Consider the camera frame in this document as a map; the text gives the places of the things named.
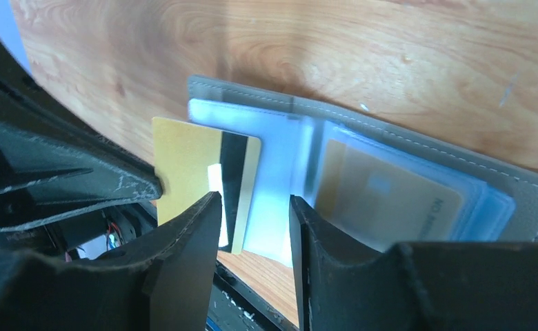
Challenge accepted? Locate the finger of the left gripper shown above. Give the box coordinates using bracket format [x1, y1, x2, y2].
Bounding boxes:
[0, 42, 163, 232]

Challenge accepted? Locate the gold card in holder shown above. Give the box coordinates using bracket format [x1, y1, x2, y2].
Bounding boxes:
[315, 140, 464, 250]

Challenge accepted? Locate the grey card holder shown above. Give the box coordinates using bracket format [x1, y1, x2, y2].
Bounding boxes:
[188, 75, 538, 266]

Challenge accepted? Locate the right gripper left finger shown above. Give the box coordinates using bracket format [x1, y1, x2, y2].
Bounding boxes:
[0, 192, 222, 330]

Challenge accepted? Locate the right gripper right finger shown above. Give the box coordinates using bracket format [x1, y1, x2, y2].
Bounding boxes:
[289, 196, 538, 330]

